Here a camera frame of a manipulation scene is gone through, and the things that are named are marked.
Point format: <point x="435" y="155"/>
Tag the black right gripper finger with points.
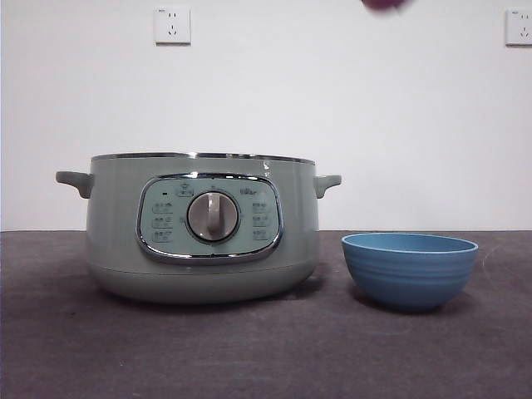
<point x="384" y="4"/>

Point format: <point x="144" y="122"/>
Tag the pale green electric steamer pot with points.
<point x="116" y="208"/>

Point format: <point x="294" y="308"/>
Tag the blue ribbed bowl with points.
<point x="409" y="274"/>

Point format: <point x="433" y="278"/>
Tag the white wall socket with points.
<point x="173" y="26"/>
<point x="519" y="27"/>

